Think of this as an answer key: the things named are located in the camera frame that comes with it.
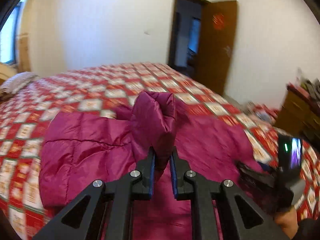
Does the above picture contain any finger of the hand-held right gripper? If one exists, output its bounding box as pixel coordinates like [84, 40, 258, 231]
[236, 161, 278, 188]

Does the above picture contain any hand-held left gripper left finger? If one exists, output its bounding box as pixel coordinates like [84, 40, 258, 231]
[32, 146, 157, 240]

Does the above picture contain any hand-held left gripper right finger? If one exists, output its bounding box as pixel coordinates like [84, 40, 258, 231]
[169, 146, 290, 240]

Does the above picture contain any magenta puffer jacket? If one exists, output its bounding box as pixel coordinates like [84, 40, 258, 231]
[39, 90, 265, 240]

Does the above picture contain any person's right hand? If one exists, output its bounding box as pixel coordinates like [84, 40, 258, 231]
[275, 206, 299, 239]

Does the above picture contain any wooden dresser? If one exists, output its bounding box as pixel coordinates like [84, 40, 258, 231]
[274, 84, 320, 145]

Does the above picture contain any brown wooden door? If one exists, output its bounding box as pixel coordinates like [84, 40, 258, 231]
[196, 0, 238, 95]

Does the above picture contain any red checkered bed blanket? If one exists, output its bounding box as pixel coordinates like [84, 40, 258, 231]
[0, 62, 319, 239]

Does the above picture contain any red door decoration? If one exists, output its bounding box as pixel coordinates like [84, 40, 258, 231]
[212, 12, 225, 30]

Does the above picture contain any patterned pillow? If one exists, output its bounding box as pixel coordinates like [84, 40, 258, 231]
[0, 71, 39, 95]

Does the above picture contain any beige curtain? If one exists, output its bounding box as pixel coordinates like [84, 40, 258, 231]
[17, 0, 38, 72]

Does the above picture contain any window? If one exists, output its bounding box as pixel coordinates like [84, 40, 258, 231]
[0, 4, 22, 65]

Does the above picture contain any dark door frame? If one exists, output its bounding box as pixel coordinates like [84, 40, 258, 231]
[167, 0, 213, 71]

